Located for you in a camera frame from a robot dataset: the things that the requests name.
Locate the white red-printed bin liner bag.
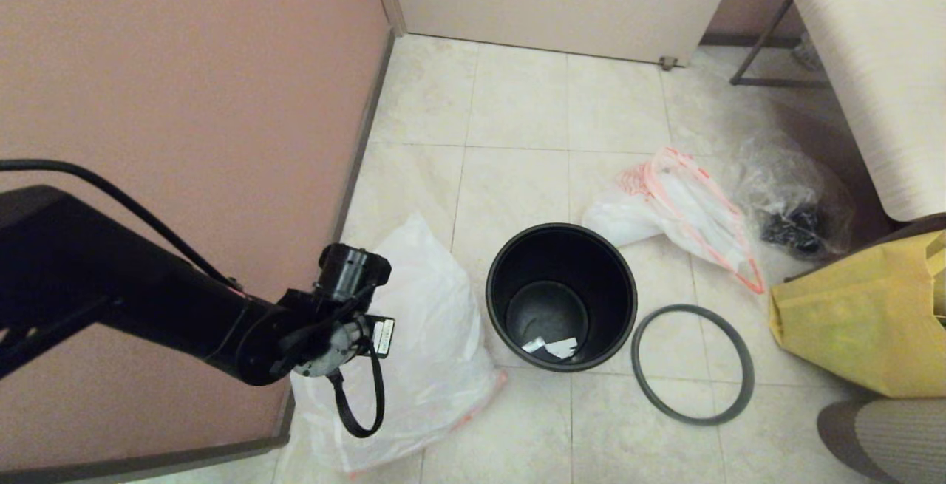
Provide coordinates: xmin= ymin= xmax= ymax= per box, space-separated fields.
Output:
xmin=285 ymin=211 xmax=509 ymax=480

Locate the white red bag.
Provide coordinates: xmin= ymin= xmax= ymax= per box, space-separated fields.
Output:
xmin=582 ymin=146 xmax=766 ymax=295

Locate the grey bin rim ring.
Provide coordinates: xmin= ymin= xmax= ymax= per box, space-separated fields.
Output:
xmin=631 ymin=304 xmax=755 ymax=426

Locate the black round trash bin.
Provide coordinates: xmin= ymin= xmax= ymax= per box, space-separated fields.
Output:
xmin=486 ymin=223 xmax=639 ymax=373

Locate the clear bag with black contents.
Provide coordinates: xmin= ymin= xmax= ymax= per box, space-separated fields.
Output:
xmin=733 ymin=137 xmax=860 ymax=262

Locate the yellow shopping bag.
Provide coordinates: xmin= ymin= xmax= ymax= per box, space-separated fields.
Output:
xmin=767 ymin=231 xmax=946 ymax=399

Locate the small clear container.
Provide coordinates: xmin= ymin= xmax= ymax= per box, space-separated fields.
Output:
xmin=792 ymin=30 xmax=823 ymax=71

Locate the grey ribbed round object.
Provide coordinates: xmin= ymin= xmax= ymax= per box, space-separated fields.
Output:
xmin=817 ymin=398 xmax=946 ymax=484

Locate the cream striped table top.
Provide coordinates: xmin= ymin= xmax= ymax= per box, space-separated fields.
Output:
xmin=782 ymin=0 xmax=946 ymax=222

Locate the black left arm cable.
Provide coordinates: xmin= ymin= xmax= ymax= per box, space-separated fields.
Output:
xmin=0 ymin=159 xmax=245 ymax=294
xmin=327 ymin=347 xmax=387 ymax=439

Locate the dark metal table frame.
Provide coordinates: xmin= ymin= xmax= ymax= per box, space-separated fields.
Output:
xmin=729 ymin=0 xmax=830 ymax=89

